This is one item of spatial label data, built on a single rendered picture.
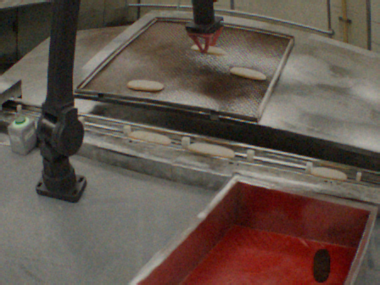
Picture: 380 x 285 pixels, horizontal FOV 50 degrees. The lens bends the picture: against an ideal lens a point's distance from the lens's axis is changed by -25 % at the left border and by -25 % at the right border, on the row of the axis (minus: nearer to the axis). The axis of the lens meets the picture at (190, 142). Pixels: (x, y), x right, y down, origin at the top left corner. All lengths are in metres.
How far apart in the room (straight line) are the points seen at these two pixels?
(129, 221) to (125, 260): 0.13
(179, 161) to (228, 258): 0.28
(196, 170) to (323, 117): 0.35
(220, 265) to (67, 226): 0.31
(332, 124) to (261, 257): 0.44
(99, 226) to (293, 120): 0.51
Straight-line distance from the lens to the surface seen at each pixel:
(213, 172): 1.01
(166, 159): 1.05
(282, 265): 0.83
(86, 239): 0.90
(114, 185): 1.05
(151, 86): 1.27
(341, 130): 1.15
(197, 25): 1.27
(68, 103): 0.96
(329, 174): 1.03
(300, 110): 1.19
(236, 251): 0.86
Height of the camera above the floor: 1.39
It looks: 29 degrees down
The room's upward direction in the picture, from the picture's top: straight up
